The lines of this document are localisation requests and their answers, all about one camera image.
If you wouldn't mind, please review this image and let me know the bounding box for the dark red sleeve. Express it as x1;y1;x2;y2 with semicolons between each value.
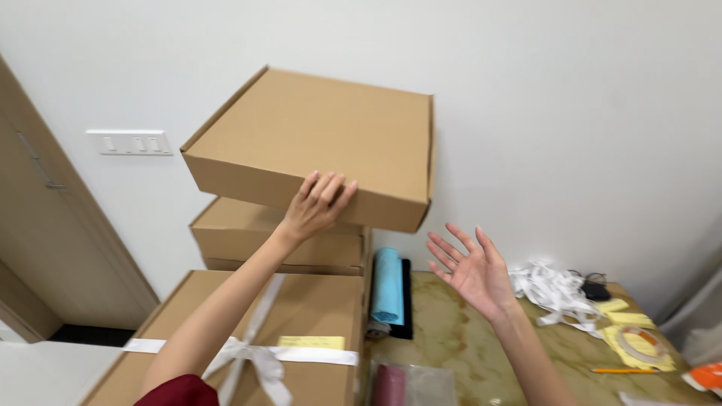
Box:
133;374;221;406

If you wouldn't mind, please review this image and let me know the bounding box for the orange and white object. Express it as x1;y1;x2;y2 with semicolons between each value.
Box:
681;362;722;399

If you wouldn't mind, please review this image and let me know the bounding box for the light blue fabric roll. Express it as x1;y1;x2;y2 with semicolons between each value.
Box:
370;247;405;326

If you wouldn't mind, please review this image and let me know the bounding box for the white wall switch panel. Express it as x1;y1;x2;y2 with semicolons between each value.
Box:
86;130;173;156

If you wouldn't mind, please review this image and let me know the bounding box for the beige wooden door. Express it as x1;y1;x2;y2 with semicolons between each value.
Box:
0;54;161;344

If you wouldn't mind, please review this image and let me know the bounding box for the clear tape roll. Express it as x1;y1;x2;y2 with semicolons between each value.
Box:
616;326;669;364

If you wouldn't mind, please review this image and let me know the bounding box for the flat brown cardboard box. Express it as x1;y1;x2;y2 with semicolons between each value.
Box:
202;257;364;277

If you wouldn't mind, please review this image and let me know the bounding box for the yellow sticky note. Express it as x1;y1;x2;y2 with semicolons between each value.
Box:
278;335;346;351

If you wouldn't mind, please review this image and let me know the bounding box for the white satin ribbon bow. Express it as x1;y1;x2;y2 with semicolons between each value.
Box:
122;273;359;406

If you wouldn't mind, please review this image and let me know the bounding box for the ribbon-tied brown cardboard box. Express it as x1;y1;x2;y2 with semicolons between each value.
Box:
82;270;366;406

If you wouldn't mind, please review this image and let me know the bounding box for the person's left hand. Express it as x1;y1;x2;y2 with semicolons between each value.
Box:
280;171;358;244

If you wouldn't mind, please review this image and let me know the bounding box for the pile of white ribbon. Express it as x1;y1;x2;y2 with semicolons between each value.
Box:
509;262;604;338

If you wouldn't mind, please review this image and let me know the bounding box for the clear plastic bag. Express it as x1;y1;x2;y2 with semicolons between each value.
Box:
367;360;459;406

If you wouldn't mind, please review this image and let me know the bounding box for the person's right hand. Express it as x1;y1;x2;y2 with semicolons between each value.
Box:
426;223;517;323

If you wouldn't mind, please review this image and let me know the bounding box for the plain brown cardboard box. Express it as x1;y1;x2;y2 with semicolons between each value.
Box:
180;65;435;234

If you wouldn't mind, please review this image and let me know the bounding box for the black folded fabric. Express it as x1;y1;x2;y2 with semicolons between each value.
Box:
389;258;414;340

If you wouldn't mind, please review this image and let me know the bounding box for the yellow paper sheet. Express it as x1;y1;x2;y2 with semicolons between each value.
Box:
600;325;676;373

